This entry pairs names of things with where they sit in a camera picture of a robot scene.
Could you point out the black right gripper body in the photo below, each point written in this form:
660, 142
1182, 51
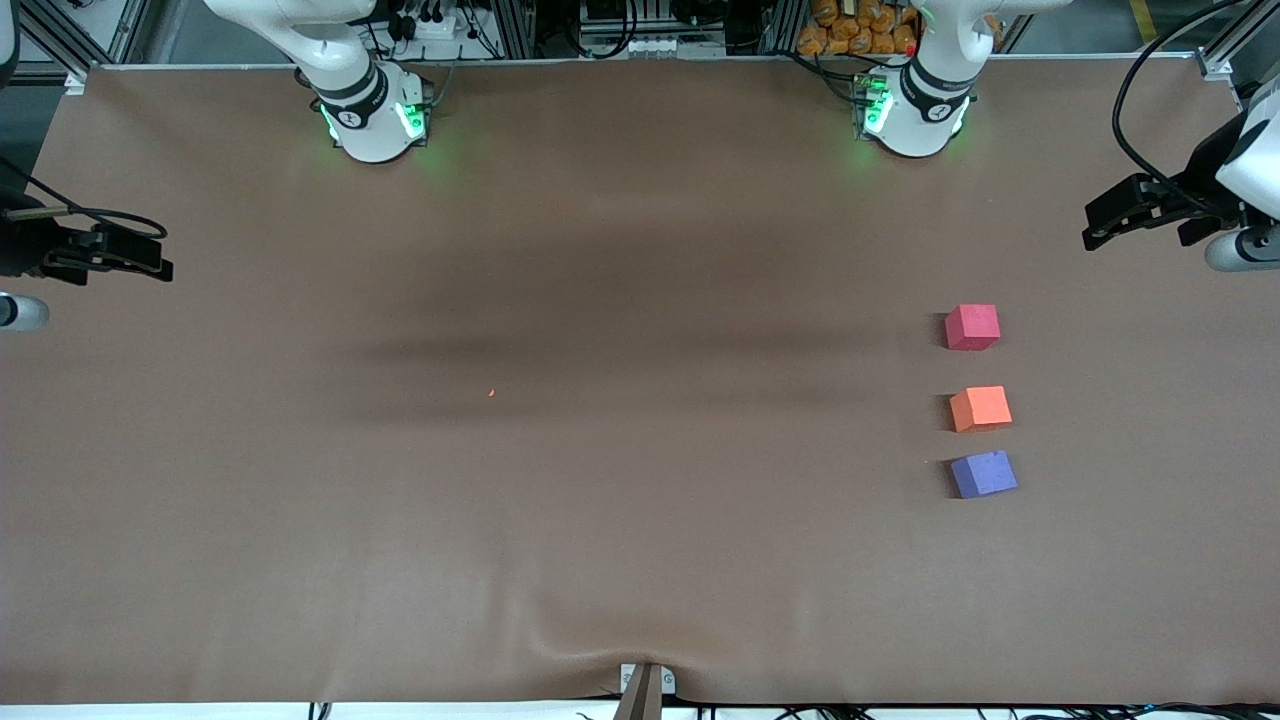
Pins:
22, 248

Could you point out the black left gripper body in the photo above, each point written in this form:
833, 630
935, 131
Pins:
1201, 177

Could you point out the orange foam block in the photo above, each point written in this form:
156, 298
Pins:
980, 408

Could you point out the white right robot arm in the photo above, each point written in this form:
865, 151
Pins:
350, 100

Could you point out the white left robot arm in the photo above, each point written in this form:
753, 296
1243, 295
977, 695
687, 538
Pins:
930, 105

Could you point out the red foam block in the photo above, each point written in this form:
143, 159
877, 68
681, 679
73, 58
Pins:
972, 327

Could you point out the purple foam block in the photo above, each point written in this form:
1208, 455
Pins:
983, 474

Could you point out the pile of orange items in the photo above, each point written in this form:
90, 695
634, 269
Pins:
850, 30

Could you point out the white power strip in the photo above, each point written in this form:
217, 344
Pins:
440, 27

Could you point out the white terminal block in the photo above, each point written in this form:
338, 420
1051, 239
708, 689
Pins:
640, 46

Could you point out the brown table cover cloth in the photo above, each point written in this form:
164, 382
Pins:
640, 520

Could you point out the aluminium frame post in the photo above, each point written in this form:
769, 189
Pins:
512, 28
1235, 35
100, 35
785, 25

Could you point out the silver table edge rail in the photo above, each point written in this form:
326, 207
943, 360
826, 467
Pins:
620, 61

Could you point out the metal clamp bracket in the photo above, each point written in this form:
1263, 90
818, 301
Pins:
668, 682

